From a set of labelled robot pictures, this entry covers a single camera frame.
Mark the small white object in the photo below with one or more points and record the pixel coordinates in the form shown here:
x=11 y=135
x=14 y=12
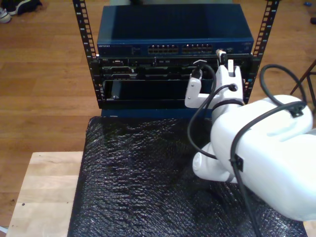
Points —
x=3 y=229

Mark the blue network switch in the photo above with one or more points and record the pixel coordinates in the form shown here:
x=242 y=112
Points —
x=172 y=24

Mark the black rack frame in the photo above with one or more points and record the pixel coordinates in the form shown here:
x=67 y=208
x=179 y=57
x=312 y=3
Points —
x=82 y=24

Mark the white sneaker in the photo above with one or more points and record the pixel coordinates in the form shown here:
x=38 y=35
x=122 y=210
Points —
x=5 y=16

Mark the black server unit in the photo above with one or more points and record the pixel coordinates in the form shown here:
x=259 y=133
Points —
x=148 y=67

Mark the dark shoes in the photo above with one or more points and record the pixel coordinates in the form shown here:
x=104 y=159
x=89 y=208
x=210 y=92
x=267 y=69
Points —
x=24 y=6

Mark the black empty rack tray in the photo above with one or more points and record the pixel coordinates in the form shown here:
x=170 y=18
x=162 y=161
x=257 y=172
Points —
x=148 y=93

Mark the small blue object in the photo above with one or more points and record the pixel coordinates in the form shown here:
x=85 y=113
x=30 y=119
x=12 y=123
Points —
x=307 y=4

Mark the blue rack base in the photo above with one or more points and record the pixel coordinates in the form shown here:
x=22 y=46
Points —
x=148 y=113

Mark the black textured mat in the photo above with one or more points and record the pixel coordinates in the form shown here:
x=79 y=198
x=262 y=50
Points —
x=135 y=185

